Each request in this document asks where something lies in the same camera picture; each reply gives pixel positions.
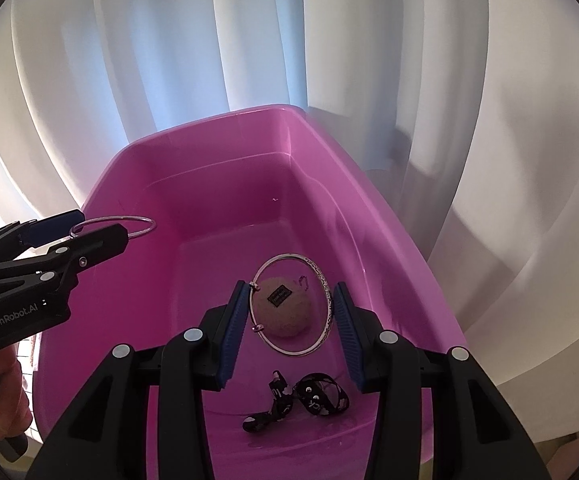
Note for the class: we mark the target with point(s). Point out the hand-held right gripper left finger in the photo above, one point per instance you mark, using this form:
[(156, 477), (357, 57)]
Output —
[(234, 335)]

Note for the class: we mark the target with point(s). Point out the engraved silver bangle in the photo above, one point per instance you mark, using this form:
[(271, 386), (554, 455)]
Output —
[(318, 271)]

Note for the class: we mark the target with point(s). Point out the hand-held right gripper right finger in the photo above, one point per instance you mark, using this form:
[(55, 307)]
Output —
[(347, 335)]

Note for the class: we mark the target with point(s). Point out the person's left hand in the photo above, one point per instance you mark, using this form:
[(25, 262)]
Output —
[(14, 395)]

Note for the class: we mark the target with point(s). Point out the white curtain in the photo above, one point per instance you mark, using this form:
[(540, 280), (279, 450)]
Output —
[(269, 35)]

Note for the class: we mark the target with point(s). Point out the pink plastic bin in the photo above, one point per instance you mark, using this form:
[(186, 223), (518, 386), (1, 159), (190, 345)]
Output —
[(194, 210)]

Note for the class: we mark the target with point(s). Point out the beige plush sloth hair clip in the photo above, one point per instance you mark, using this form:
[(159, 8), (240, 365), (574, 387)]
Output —
[(284, 317)]

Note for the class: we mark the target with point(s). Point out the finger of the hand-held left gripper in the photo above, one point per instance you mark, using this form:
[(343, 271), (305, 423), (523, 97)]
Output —
[(54, 225), (99, 242)]

